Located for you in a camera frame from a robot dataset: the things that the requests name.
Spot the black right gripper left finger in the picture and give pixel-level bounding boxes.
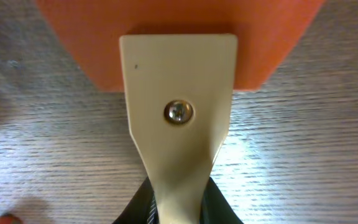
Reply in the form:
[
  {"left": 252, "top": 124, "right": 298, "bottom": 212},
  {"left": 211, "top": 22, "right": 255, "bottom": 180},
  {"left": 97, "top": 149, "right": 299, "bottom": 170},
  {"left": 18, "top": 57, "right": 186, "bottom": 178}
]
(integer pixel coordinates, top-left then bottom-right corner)
[{"left": 112, "top": 177, "right": 158, "bottom": 224}]

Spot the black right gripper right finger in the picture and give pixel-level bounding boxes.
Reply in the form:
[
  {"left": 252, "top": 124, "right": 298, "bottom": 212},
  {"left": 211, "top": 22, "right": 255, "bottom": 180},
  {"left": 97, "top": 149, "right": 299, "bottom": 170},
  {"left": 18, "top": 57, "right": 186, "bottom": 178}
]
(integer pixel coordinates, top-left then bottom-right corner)
[{"left": 199, "top": 177, "right": 243, "bottom": 224}]

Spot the red scraper with wooden handle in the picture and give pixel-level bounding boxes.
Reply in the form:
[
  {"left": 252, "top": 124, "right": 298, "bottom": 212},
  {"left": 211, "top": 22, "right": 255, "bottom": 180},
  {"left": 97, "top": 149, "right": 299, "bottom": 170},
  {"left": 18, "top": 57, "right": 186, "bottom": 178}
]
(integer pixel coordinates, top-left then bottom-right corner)
[{"left": 37, "top": 0, "right": 323, "bottom": 223}]

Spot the masonry drill bit red case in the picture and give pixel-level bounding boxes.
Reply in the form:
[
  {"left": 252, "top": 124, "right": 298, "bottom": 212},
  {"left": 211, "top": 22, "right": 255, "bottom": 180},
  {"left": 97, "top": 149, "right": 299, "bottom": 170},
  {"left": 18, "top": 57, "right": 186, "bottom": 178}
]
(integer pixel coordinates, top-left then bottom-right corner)
[{"left": 0, "top": 213, "right": 23, "bottom": 224}]

